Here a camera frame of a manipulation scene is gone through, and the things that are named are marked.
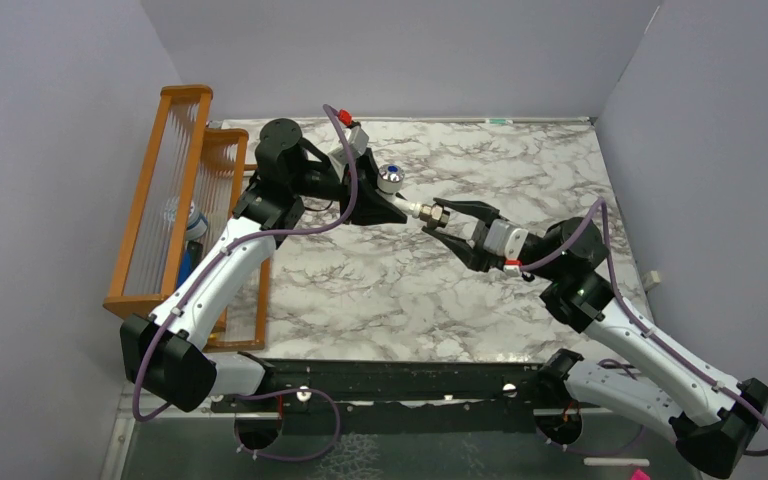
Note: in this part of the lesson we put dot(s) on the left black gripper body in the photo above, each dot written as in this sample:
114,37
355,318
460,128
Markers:
325,181

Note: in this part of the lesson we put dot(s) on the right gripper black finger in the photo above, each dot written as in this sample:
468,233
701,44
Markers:
466,252
481,211

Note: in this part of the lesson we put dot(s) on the white plastic water faucet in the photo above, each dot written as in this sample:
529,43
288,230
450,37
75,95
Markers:
390,180

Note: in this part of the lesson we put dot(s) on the silver hex nut fitting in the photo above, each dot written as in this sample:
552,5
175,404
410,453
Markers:
434,216

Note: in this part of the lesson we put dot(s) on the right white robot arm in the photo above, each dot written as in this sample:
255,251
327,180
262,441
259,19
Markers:
708,415

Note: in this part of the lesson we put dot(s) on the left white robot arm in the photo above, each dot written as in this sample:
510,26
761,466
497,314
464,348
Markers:
163,351

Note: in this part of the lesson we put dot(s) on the orange wooden dish rack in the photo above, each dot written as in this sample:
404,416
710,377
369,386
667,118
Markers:
186,158

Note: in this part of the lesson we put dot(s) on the white chalk stick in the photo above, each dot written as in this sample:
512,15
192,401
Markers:
616,462

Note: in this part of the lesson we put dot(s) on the pink paper scrap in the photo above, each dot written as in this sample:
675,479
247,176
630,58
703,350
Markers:
640,475

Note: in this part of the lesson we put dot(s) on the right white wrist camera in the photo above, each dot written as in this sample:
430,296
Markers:
505,241

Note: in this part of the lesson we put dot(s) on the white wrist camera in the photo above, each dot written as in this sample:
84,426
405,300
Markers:
357,140
505,241

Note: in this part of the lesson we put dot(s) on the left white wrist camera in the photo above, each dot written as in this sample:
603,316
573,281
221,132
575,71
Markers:
357,140

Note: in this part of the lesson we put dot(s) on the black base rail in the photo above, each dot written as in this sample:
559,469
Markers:
316,397

